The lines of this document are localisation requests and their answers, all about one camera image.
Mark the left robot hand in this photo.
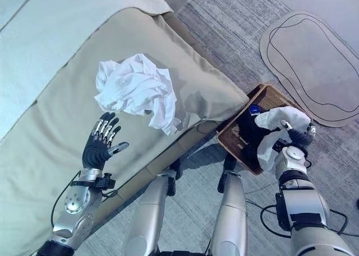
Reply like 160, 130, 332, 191
82, 112, 130, 171

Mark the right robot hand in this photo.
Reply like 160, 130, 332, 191
280, 119, 317, 147

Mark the white cloth garment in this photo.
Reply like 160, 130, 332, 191
254, 106, 312, 173

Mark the beige sofa seat cushion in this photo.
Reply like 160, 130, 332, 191
0, 9, 250, 256

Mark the brown woven wicker basket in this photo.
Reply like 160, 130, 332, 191
216, 83, 313, 176

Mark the black garment with print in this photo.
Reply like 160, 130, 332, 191
234, 99, 270, 164

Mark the beige rug with black outline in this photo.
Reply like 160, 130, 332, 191
259, 10, 359, 128

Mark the crumpled white shirt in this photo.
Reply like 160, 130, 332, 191
94, 53, 182, 136

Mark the left silver robot leg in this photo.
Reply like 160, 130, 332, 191
121, 158, 182, 256

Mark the silver robot leg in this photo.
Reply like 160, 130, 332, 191
121, 158, 182, 256
210, 156, 248, 256

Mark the beige sofa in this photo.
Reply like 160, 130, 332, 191
0, 0, 250, 256

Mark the right silver robot leg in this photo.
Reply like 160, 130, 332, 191
210, 156, 248, 256

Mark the grey patterned carpet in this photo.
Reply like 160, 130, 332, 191
72, 0, 359, 256

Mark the black cable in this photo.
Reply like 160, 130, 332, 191
245, 199, 359, 239

